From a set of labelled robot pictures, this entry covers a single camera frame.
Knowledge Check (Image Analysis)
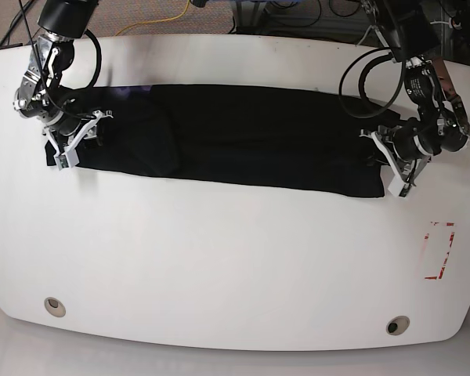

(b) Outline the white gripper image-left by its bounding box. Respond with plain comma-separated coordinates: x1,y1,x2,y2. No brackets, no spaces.
44,110,113,168

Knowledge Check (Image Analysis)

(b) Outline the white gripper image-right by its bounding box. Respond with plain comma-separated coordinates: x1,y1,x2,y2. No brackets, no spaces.
359,124,434,198

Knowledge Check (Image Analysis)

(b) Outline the black t-shirt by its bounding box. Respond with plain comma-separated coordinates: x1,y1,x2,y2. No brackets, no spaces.
45,83,401,200

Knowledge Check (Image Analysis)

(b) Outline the red tape rectangle marking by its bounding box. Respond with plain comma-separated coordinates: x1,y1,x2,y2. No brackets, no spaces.
420,222,457,280

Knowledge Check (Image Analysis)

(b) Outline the wrist camera board image-left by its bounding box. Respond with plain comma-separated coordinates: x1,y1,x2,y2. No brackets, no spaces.
56,155,69,170

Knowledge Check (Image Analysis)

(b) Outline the right table cable grommet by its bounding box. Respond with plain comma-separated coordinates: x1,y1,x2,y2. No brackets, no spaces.
386,316,410,336

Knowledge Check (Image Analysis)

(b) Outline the table cable grommet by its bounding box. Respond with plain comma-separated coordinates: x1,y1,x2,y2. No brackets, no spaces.
44,298,66,318
386,316,410,336

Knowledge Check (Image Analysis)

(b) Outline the white cable on floor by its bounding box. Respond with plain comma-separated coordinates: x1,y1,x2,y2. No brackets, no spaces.
356,23,379,46

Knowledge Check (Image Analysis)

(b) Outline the yellow cable on floor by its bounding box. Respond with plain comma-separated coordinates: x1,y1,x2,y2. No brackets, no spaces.
115,0,192,37

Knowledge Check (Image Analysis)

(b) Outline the left table cable grommet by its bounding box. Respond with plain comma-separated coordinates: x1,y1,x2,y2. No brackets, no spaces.
44,298,66,318

